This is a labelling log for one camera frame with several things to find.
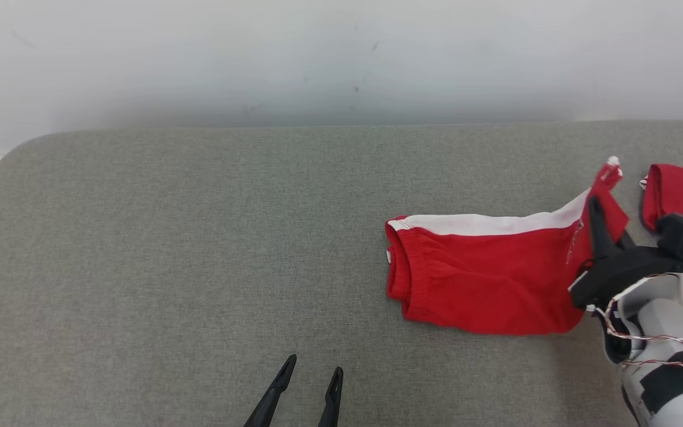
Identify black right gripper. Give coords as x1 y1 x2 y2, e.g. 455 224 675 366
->
568 196 683 310

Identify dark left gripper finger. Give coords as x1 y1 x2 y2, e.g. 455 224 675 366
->
244 354 298 427
318 367 344 427

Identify red white number jersey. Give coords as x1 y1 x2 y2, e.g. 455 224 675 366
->
640 164 683 279

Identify red shorts white stripe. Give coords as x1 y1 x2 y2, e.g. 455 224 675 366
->
385 157 630 336

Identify thin red white wires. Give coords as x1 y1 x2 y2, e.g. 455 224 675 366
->
591 297 683 371

